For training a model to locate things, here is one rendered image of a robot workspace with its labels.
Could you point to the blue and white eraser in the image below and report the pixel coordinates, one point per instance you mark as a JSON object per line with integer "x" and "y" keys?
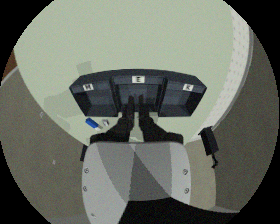
{"x": 93, "y": 124}

